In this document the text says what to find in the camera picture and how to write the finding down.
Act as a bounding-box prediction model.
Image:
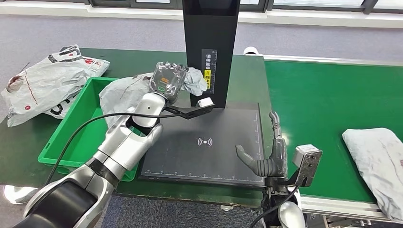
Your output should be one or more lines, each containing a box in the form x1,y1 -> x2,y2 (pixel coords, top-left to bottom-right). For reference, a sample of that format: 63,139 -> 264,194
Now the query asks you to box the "white bag with black print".
44,44 -> 111,120

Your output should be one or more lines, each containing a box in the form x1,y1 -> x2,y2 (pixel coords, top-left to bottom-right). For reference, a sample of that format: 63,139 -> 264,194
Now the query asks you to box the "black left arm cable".
44,113 -> 183,187

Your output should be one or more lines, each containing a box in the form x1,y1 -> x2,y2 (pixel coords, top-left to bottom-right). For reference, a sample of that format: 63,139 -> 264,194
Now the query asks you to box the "green conveyor belt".
264,59 -> 403,204

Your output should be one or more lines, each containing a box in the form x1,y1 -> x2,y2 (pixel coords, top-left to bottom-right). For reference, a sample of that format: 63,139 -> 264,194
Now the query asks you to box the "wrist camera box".
292,144 -> 323,188
164,96 -> 216,121

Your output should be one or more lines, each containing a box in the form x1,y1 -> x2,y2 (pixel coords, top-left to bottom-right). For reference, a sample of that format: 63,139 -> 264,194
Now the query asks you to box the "dark blue floor mat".
100,195 -> 275,228

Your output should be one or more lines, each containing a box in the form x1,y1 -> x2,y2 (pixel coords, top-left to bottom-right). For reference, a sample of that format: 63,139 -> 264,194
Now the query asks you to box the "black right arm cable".
249,185 -> 301,228

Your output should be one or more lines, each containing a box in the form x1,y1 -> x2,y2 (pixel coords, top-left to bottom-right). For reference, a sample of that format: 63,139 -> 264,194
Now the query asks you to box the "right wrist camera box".
292,144 -> 323,188

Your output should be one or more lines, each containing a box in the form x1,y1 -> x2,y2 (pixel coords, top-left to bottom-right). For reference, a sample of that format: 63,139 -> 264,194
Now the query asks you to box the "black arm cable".
44,113 -> 183,187
249,185 -> 301,228

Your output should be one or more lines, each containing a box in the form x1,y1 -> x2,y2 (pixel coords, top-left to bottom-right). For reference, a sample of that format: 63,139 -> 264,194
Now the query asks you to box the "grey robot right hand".
235,111 -> 289,178

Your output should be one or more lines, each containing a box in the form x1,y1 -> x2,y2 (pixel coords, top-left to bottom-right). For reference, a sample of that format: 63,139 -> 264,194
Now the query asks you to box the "dark green table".
0,47 -> 286,209

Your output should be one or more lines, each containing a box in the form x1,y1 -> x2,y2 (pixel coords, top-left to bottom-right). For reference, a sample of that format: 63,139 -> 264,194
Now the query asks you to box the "chrome round base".
3,185 -> 38,205

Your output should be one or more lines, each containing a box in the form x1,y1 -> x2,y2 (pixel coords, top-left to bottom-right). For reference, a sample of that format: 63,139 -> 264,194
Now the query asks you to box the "black inbound scanner machine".
138,0 -> 266,189

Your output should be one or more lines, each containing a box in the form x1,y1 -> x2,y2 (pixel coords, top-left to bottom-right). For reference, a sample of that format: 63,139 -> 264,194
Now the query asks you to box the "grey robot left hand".
148,61 -> 190,105

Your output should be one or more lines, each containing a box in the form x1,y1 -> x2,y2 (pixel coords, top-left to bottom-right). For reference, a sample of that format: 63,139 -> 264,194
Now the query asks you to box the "black yellow ruler label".
201,48 -> 218,95

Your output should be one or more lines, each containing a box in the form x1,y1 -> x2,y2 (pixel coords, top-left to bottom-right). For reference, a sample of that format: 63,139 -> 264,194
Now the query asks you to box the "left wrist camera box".
164,96 -> 216,121

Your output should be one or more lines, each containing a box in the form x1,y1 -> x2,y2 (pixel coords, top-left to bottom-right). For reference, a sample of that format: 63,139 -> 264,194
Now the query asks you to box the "crumpled white red-line bag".
0,58 -> 92,127

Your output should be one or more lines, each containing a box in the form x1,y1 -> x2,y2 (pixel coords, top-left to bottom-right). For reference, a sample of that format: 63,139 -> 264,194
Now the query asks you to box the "grey plastic mailer parcel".
342,127 -> 403,222
99,66 -> 209,126

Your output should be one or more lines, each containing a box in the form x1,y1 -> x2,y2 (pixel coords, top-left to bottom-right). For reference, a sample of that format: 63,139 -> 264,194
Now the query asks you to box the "green plastic crate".
38,76 -> 141,182

